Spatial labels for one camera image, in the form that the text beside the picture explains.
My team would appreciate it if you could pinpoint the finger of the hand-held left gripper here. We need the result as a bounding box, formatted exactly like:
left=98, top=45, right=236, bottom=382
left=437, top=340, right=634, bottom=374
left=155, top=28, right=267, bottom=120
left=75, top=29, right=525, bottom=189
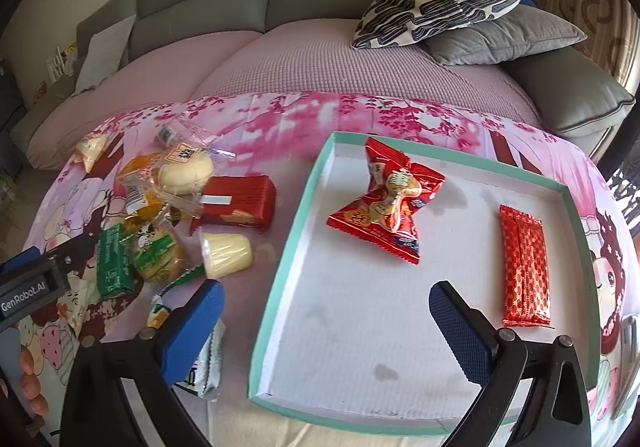
left=0, top=247, right=40, bottom=274
left=42, top=232, right=103, bottom=273

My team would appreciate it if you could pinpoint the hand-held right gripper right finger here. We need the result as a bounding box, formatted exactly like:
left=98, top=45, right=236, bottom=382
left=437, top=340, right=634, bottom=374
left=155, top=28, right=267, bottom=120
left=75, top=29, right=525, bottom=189
left=429, top=281, right=596, bottom=447

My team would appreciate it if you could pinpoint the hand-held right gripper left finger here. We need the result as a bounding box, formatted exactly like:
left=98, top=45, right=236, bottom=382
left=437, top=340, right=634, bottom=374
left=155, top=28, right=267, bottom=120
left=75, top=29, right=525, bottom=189
left=60, top=279, right=226, bottom=447

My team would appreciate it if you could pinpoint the white packet with yellow picture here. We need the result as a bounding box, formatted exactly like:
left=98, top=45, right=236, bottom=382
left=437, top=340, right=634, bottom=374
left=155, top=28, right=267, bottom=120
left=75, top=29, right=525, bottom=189
left=146, top=294, right=224, bottom=399

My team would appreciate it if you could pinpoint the green foil snack packet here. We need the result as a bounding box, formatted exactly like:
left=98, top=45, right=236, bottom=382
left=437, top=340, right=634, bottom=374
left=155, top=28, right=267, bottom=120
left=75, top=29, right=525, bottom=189
left=95, top=223, right=139, bottom=301

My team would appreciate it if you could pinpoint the yellow jelly cup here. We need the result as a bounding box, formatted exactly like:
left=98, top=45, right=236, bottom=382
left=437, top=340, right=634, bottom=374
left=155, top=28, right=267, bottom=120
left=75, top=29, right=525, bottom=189
left=198, top=232, right=254, bottom=279

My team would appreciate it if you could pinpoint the round biscuit packet green print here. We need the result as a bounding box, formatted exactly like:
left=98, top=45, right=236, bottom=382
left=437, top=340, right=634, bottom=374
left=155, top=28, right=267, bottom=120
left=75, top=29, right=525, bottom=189
left=131, top=219, right=206, bottom=295

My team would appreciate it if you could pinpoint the red patterned wafer packet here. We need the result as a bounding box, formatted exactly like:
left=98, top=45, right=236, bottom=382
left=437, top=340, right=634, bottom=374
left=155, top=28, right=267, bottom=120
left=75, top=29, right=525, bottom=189
left=498, top=204, right=557, bottom=329

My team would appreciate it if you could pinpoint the teal-rimmed white tray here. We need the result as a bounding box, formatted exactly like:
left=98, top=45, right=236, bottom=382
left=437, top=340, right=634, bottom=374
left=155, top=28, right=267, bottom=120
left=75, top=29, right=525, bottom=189
left=247, top=131, right=601, bottom=430

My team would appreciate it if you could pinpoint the orange snack packet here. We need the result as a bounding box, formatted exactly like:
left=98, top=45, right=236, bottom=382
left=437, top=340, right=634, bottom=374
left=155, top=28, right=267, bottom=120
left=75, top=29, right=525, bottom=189
left=116, top=152, right=168, bottom=224

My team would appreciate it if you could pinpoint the red twisted snack packet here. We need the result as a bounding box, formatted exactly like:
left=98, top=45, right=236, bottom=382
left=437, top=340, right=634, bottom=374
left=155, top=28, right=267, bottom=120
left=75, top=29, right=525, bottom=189
left=326, top=137, right=447, bottom=266

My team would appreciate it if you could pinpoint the person's left hand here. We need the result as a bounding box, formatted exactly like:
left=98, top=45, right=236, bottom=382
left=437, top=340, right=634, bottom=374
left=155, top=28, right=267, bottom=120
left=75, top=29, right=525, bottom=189
left=17, top=346, right=53, bottom=415

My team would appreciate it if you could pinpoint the small pale snack packet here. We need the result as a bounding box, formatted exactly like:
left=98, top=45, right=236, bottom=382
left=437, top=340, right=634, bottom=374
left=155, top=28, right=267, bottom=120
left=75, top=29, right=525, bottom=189
left=74, top=133, right=109, bottom=174

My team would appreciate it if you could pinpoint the clear packet with cream bun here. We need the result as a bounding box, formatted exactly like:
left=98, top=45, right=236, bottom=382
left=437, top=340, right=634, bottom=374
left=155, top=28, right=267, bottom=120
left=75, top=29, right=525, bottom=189
left=156, top=142, right=237, bottom=200

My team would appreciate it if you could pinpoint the dark red biscuit pack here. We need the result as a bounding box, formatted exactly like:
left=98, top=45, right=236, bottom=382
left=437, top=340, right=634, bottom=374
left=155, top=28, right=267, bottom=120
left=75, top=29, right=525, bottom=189
left=189, top=175, right=277, bottom=234

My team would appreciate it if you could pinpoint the crumpled clear snack packet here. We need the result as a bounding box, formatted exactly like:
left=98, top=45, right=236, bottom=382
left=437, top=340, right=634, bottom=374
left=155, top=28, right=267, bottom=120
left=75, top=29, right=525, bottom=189
left=156, top=118, right=223, bottom=148

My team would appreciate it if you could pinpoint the light grey cushion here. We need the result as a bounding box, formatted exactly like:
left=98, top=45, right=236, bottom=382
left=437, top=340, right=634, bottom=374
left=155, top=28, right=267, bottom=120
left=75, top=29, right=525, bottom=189
left=74, top=16, right=137, bottom=94

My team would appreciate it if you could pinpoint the pink printed blanket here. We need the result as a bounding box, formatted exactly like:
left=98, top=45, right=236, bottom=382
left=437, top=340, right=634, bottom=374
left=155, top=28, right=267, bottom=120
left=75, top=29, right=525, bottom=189
left=25, top=94, right=637, bottom=447

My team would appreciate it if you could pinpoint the pink textured sofa cover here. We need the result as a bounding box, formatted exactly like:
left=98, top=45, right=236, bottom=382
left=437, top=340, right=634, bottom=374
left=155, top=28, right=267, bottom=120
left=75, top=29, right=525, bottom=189
left=25, top=17, right=544, bottom=172

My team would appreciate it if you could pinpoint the grey pillow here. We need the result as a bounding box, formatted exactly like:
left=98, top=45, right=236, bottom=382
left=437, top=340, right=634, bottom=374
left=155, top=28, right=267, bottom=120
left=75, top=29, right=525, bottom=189
left=424, top=4, right=589, bottom=66

